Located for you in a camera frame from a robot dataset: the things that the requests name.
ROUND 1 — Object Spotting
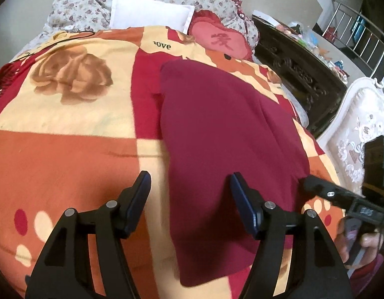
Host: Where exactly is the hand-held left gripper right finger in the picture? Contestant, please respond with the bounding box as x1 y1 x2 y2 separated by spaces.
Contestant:
230 172 351 299

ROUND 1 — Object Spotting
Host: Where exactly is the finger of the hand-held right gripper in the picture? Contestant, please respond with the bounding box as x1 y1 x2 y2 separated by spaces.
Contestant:
301 176 365 209

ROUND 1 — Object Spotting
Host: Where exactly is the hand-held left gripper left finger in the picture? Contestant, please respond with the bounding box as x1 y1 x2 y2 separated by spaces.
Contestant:
25 171 152 299

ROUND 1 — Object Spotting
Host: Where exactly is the maroon garment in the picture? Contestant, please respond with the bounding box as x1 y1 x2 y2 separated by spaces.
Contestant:
159 60 311 289

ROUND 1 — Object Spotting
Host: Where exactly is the person's right forearm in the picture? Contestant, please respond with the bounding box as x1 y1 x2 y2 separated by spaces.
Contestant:
347 251 384 289

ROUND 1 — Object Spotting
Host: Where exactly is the person's right hand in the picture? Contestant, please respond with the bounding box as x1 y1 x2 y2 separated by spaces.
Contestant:
335 216 384 270

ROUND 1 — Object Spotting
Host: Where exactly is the printed orange red blanket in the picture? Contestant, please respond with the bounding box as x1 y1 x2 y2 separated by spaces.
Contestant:
0 25 345 299

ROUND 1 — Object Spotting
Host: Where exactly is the metal railing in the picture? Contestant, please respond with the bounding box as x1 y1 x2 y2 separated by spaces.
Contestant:
330 0 384 78

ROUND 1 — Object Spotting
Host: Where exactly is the clutter of small table things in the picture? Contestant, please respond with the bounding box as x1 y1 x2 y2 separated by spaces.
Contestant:
273 20 349 77

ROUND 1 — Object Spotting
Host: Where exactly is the red heart-shaped cushion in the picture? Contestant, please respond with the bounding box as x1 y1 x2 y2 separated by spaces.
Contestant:
188 9 256 61

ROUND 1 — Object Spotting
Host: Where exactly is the white pillow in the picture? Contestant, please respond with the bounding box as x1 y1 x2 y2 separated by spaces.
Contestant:
109 0 195 35

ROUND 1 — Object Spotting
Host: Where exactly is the floral duvet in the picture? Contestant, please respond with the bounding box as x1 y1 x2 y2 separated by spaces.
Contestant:
44 0 259 49

